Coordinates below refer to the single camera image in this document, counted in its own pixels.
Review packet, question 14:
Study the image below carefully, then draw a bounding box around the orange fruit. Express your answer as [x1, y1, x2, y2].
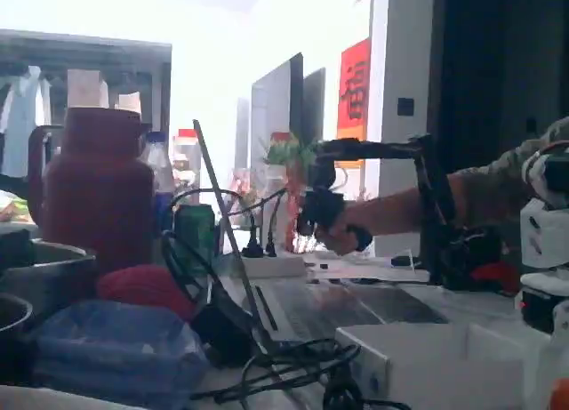
[549, 376, 569, 410]

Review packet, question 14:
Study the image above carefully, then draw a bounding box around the black leader arm handle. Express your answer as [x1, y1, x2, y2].
[295, 158, 374, 253]

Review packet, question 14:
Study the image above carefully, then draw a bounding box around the person left forearm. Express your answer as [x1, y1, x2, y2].
[377, 169, 472, 238]

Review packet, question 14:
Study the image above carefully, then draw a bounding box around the white cardboard box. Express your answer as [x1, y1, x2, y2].
[335, 323, 552, 410]

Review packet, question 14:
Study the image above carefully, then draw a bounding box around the person left hand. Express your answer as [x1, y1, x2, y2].
[316, 197, 388, 256]

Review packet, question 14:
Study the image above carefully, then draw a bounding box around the red clamp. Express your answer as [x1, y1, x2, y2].
[469, 261, 521, 295]

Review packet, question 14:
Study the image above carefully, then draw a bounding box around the olive clothed person body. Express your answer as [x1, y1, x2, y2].
[447, 116, 569, 233]

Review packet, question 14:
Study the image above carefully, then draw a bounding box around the grey laptop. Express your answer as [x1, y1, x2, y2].
[192, 118, 450, 354]

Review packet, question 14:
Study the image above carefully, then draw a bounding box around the dark wooden door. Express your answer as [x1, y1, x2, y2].
[425, 0, 569, 291]

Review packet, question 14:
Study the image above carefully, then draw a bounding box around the white power strip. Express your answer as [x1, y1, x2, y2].
[241, 253, 309, 278]

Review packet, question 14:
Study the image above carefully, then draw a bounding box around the green plant red wrap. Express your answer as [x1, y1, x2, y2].
[261, 132, 319, 253]

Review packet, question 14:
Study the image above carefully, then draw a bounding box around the dark upright panel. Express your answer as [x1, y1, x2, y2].
[250, 52, 305, 193]
[303, 67, 327, 144]

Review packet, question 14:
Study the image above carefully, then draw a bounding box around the small black charger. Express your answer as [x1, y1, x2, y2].
[194, 285, 261, 369]

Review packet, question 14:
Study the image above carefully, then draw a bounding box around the green can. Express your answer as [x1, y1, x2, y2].
[172, 203, 220, 271]

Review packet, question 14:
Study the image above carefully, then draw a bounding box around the red lid jar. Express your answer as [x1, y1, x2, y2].
[171, 128, 202, 193]

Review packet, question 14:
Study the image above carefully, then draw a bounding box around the red knitted cloth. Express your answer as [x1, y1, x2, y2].
[95, 264, 196, 323]

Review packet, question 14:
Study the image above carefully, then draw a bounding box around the wet wipes pack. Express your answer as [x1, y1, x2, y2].
[31, 297, 211, 410]

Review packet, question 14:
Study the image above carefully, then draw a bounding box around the dark red thermos jug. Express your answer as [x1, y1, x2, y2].
[27, 107, 156, 276]

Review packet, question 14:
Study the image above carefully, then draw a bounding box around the small white paper carton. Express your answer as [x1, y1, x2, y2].
[114, 91, 143, 116]

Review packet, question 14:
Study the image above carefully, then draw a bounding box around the steel pot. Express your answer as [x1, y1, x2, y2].
[0, 238, 98, 311]

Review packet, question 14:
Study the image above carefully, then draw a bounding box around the large white paper carton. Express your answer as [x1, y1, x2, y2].
[66, 68, 110, 110]

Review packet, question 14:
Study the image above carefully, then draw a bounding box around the steel bowl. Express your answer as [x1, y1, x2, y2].
[0, 292, 36, 374]

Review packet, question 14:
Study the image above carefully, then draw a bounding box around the plate of food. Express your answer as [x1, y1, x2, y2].
[0, 189, 40, 227]

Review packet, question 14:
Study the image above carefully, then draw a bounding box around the bundled black cable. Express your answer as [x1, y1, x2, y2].
[190, 336, 413, 410]

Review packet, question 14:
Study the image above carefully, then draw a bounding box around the red calligraphy wall banner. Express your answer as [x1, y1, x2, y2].
[335, 38, 373, 170]

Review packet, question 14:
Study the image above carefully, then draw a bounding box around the black plug cable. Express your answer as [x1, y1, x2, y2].
[171, 186, 290, 259]

